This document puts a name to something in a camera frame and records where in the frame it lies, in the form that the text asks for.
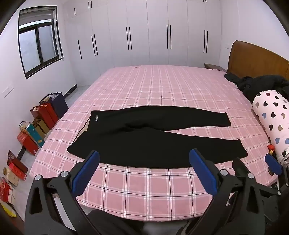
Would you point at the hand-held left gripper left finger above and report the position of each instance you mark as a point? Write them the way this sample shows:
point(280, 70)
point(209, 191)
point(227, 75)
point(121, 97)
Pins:
point(87, 174)

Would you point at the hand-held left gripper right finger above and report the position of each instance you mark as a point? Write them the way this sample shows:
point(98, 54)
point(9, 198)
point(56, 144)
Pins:
point(202, 174)

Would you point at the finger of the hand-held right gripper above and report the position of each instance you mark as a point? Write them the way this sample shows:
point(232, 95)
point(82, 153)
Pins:
point(239, 166)
point(273, 163)

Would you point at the black pants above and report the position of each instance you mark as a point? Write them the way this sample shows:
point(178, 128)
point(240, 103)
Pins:
point(135, 144)

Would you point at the small red object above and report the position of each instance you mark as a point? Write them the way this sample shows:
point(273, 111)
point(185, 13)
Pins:
point(271, 148)

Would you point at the heart print bolster pillow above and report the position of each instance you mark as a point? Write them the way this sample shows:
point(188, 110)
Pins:
point(271, 113)

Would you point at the person's dark trouser leg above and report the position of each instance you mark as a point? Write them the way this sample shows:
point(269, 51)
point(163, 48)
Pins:
point(108, 222)

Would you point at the brown gift box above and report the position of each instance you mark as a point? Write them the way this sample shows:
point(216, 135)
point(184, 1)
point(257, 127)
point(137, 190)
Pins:
point(40, 127)

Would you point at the red gift box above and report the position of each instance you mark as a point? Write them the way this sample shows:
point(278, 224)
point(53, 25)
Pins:
point(28, 143)

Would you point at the teal gift box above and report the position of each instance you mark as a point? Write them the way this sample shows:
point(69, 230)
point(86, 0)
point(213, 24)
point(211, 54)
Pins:
point(32, 133)

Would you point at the dark red flat box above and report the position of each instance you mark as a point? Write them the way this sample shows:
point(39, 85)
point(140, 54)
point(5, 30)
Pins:
point(17, 166)

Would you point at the navy gift bag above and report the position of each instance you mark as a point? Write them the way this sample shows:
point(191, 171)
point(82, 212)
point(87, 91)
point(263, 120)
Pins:
point(59, 106)

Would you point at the beige flat box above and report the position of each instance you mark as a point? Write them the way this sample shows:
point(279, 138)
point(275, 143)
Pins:
point(11, 177)

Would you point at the dark red gift bag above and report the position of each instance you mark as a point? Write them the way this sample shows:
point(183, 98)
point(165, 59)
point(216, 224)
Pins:
point(36, 113)

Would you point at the black jacket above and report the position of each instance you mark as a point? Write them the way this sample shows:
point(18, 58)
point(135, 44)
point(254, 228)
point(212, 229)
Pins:
point(259, 84)

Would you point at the red patterned bag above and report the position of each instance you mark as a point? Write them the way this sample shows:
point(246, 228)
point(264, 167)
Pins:
point(4, 191)

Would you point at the yellow flat packet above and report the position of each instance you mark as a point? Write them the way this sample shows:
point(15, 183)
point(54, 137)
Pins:
point(8, 210)

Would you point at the pink plaid bed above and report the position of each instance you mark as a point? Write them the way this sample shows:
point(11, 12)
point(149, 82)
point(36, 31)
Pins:
point(158, 85)

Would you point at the brown nightstand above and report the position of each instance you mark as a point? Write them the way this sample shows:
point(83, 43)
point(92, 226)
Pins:
point(213, 66)

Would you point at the brown wooden headboard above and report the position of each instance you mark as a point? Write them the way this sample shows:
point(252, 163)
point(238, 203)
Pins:
point(252, 61)

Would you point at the black framed window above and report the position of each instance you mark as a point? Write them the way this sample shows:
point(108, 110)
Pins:
point(38, 45)

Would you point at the white wardrobe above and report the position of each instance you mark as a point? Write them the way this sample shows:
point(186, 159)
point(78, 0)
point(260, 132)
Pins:
point(140, 34)

